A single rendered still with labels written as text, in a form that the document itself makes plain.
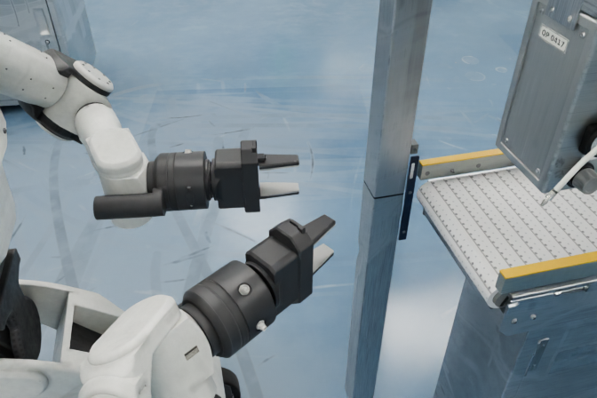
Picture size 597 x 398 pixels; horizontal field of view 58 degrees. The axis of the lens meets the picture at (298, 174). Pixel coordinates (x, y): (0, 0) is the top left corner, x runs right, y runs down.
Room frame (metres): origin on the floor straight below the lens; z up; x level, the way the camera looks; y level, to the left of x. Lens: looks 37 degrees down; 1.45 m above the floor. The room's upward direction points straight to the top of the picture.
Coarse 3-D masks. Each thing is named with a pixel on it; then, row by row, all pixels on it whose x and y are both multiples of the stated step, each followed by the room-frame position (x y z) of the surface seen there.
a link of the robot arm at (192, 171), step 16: (256, 144) 0.67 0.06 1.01; (176, 160) 0.64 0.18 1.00; (192, 160) 0.64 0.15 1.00; (208, 160) 0.66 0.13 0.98; (224, 160) 0.64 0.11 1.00; (240, 160) 0.64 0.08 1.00; (256, 160) 0.63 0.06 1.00; (176, 176) 0.62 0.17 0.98; (192, 176) 0.62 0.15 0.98; (208, 176) 0.63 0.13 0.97; (224, 176) 0.63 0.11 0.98; (240, 176) 0.63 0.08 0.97; (256, 176) 0.63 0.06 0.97; (176, 192) 0.60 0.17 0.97; (192, 192) 0.61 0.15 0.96; (208, 192) 0.62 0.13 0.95; (224, 192) 0.63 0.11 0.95; (240, 192) 0.63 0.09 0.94; (256, 192) 0.63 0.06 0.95; (192, 208) 0.61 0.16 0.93; (224, 208) 0.63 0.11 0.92; (256, 208) 0.63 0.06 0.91
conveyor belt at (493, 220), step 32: (448, 192) 0.74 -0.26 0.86; (480, 192) 0.74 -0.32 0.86; (512, 192) 0.74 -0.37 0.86; (576, 192) 0.74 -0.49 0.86; (448, 224) 0.67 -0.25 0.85; (480, 224) 0.66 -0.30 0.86; (512, 224) 0.66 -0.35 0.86; (544, 224) 0.66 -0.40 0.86; (576, 224) 0.66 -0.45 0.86; (480, 256) 0.59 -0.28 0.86; (512, 256) 0.58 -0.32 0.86; (544, 256) 0.58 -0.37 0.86; (480, 288) 0.54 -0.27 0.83
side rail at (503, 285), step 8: (584, 264) 0.53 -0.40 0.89; (592, 264) 0.54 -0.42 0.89; (544, 272) 0.52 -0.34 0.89; (552, 272) 0.52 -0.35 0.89; (560, 272) 0.53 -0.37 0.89; (568, 272) 0.53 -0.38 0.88; (576, 272) 0.53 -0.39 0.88; (584, 272) 0.54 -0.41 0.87; (592, 272) 0.54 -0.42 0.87; (504, 280) 0.51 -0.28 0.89; (512, 280) 0.51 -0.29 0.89; (520, 280) 0.51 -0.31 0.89; (528, 280) 0.51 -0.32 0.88; (536, 280) 0.52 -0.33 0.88; (544, 280) 0.52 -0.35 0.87; (552, 280) 0.52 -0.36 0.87; (560, 280) 0.53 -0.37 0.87; (568, 280) 0.53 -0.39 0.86; (496, 288) 0.52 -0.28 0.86; (504, 288) 0.51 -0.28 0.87; (512, 288) 0.51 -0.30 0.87; (520, 288) 0.51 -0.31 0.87; (528, 288) 0.52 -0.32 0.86
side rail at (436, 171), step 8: (464, 160) 0.79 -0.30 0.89; (472, 160) 0.79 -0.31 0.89; (480, 160) 0.80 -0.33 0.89; (488, 160) 0.80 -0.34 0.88; (496, 160) 0.80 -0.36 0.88; (504, 160) 0.81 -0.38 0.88; (424, 168) 0.77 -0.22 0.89; (432, 168) 0.77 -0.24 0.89; (440, 168) 0.78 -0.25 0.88; (448, 168) 0.78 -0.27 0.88; (456, 168) 0.78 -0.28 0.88; (464, 168) 0.79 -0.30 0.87; (472, 168) 0.79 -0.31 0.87; (480, 168) 0.80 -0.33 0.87; (488, 168) 0.80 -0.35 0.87; (496, 168) 0.80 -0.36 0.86; (424, 176) 0.77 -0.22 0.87; (432, 176) 0.77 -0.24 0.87; (440, 176) 0.78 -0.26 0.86
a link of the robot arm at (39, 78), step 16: (0, 32) 0.79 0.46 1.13; (0, 48) 0.75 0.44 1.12; (16, 48) 0.78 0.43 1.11; (32, 48) 0.83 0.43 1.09; (0, 64) 0.74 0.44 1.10; (16, 64) 0.76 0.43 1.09; (32, 64) 0.79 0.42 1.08; (48, 64) 0.82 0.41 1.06; (64, 64) 0.84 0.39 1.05; (80, 64) 0.86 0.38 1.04; (0, 80) 0.75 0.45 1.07; (16, 80) 0.76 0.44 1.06; (32, 80) 0.78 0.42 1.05; (48, 80) 0.80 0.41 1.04; (64, 80) 0.83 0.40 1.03; (80, 80) 0.84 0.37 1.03; (96, 80) 0.84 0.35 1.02; (16, 96) 0.77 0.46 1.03; (32, 96) 0.78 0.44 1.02; (48, 96) 0.80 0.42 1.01; (32, 112) 0.80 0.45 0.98; (48, 128) 0.80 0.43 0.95
